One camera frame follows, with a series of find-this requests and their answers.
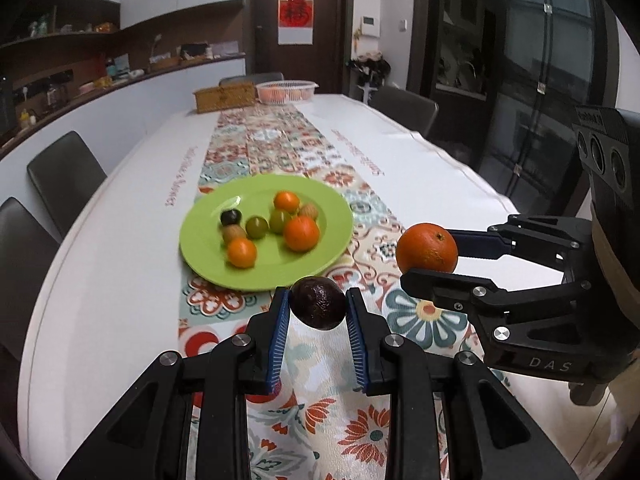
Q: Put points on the patterned table runner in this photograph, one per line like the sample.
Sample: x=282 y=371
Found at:
x=317 y=423

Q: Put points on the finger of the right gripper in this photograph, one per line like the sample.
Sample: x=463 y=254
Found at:
x=490 y=245
x=446 y=291

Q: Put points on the white tablecloth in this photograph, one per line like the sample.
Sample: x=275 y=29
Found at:
x=118 y=294

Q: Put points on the dark plum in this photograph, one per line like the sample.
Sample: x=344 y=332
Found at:
x=230 y=217
x=318 y=302

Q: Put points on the brown kiwi back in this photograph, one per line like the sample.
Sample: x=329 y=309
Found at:
x=232 y=232

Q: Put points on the far left grey chair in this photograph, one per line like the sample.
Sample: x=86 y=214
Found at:
x=65 y=175

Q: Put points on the far end grey chair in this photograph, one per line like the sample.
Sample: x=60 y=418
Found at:
x=251 y=79

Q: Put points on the red paper door poster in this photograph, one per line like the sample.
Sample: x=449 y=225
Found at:
x=295 y=22

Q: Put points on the near left grey chair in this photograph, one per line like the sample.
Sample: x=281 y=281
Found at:
x=27 y=251

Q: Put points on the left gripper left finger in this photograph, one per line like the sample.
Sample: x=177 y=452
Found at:
x=145 y=435

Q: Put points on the glass sliding door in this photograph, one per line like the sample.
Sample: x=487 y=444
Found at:
x=556 y=55

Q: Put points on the plastic basket of fruit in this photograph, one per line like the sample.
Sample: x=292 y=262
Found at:
x=283 y=92

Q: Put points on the brown kiwi front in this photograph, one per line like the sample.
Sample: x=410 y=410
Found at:
x=308 y=210

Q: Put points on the dark wooden door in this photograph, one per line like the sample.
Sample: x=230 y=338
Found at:
x=324 y=62

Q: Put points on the white wall intercom panel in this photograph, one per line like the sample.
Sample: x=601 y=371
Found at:
x=369 y=26

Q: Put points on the green plate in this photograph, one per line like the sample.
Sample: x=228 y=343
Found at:
x=204 y=251

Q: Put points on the small orange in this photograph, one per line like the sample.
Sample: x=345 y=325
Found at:
x=286 y=201
x=242 y=253

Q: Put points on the large orange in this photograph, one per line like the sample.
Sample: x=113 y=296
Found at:
x=427 y=246
x=301 y=234

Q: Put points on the brown kiwi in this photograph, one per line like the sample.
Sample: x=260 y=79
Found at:
x=232 y=232
x=308 y=210

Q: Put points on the right grey chair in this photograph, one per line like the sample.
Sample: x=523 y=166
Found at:
x=408 y=109

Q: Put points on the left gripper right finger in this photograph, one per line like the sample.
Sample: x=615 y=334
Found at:
x=489 y=434

